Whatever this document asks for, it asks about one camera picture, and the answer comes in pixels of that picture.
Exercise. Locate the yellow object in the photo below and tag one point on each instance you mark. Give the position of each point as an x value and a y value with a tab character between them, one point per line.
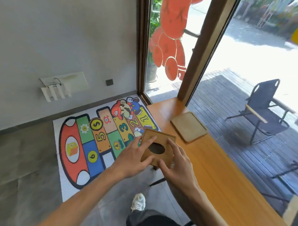
295	36

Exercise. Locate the metal bucket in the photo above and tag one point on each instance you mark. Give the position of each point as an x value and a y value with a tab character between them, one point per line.
151	72

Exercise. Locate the black metal chair frame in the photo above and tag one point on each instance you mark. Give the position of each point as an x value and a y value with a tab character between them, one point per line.
282	177

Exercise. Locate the red bear window sticker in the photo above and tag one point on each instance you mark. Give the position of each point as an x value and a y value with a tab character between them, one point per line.
171	35

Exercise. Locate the person's right hand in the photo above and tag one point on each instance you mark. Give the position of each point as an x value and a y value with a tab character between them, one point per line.
180	173

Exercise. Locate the white wall-mounted box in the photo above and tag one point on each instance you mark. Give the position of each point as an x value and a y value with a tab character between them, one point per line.
67	83

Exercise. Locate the person's right thumb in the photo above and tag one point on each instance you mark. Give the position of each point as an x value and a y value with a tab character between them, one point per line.
164	168

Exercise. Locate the white sneaker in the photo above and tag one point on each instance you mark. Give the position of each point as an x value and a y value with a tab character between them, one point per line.
138	202

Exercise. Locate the metal ladder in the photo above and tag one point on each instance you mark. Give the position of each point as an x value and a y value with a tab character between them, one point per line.
265	14

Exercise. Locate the person's right middle finger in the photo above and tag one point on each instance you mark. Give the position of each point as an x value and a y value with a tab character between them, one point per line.
181	156

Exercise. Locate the person's left middle finger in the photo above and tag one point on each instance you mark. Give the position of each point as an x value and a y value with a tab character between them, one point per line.
136	141

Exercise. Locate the brown window frame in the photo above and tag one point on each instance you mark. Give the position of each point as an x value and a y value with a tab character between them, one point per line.
204	51

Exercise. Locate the person's left forearm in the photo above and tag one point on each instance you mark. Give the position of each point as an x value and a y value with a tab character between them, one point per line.
83	200

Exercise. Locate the dark folding camping chair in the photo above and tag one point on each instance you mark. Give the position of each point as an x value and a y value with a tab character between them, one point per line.
263	109

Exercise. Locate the person's right forearm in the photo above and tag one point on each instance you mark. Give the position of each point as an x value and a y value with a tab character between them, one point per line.
197	206

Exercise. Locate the colourful hopscotch floor mat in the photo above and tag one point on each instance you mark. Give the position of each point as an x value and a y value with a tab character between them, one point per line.
81	151

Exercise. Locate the person's dark trouser leg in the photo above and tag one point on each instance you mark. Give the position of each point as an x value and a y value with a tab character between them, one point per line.
149	218

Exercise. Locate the light wooden board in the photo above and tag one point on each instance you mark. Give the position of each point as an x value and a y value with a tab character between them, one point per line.
291	211

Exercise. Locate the dark wall socket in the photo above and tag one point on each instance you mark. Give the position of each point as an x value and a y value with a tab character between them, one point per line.
109	82

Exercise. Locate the black stool leg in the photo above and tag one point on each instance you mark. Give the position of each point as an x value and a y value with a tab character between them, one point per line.
157	182

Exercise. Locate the person's left hand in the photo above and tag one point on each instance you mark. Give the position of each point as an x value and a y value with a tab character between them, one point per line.
129	159

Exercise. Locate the wooden tissue box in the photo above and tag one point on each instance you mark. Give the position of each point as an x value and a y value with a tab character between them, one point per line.
163	139

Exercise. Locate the person's left thumb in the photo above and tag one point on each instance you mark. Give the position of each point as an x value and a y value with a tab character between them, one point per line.
147	160

